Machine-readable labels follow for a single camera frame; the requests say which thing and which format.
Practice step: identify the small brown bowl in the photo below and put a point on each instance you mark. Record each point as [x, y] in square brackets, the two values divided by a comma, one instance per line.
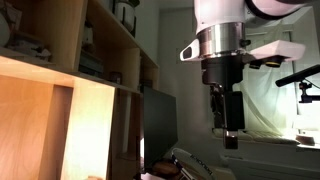
[305, 140]

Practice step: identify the pile of papers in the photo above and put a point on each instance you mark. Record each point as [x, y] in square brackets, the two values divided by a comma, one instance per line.
[30, 48]

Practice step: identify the white pot in black stand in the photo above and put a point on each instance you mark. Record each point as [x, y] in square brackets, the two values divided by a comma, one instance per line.
[125, 15]

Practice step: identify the dark book stack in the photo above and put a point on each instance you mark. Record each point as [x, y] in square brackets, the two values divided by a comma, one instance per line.
[90, 66]

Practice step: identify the white windowsill cushion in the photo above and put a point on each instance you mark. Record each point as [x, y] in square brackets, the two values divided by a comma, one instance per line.
[266, 136]

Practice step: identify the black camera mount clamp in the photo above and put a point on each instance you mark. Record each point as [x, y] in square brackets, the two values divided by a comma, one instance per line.
[305, 98]

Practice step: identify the small dark jar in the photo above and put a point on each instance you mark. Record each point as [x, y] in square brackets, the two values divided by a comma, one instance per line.
[115, 77]

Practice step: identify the small white figurine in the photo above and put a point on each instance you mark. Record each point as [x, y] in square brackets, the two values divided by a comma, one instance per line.
[87, 36]

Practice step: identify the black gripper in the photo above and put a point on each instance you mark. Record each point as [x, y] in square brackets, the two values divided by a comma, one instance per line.
[221, 71]

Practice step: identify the white round disc with text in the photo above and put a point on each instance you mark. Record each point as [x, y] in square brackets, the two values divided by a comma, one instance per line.
[193, 165]

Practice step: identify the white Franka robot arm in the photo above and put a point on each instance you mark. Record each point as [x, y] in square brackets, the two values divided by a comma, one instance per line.
[216, 13]

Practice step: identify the small brown rounded object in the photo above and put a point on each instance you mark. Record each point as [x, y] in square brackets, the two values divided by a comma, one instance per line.
[165, 168]

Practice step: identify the wooden shelf unit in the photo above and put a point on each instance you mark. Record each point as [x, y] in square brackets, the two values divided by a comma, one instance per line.
[60, 33]

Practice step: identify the black computer monitor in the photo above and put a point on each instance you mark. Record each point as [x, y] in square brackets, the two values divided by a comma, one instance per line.
[160, 126]

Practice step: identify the white sheet curtain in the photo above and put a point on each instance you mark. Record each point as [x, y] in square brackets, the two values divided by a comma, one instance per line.
[266, 100]

